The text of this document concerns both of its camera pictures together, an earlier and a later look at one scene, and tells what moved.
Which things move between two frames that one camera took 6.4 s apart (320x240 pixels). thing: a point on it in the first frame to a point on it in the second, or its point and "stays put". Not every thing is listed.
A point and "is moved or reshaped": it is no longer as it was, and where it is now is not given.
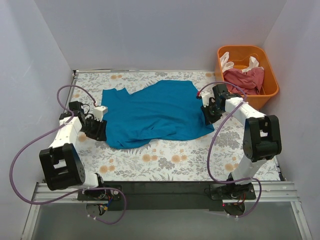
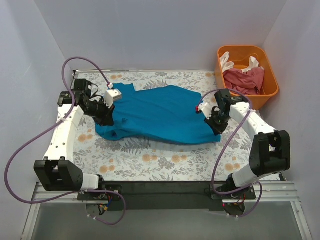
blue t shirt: x=169 y=110 is moved or reshaped
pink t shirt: x=250 y=82 stays put
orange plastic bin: x=240 y=56 stays put
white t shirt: x=225 y=64 stays put
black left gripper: x=95 y=130 to x=105 y=115
